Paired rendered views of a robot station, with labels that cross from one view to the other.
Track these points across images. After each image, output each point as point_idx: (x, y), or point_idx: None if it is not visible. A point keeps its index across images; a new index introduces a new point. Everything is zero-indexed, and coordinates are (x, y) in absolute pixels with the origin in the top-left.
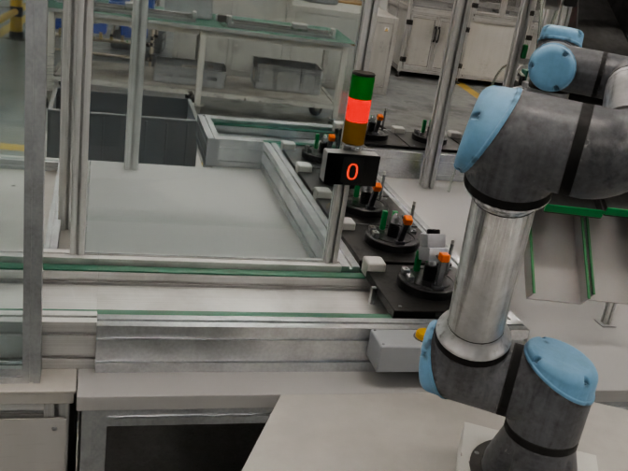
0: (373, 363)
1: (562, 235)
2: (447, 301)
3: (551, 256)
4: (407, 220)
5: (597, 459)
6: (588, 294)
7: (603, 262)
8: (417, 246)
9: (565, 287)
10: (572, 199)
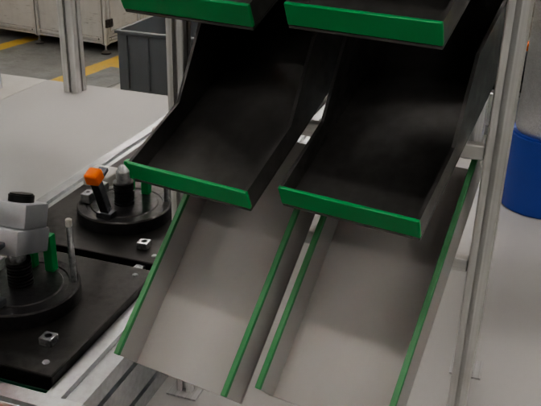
0: None
1: (269, 242)
2: (0, 333)
3: (226, 283)
4: (86, 176)
5: None
6: (223, 387)
7: (351, 317)
8: (140, 225)
9: (223, 357)
10: (225, 159)
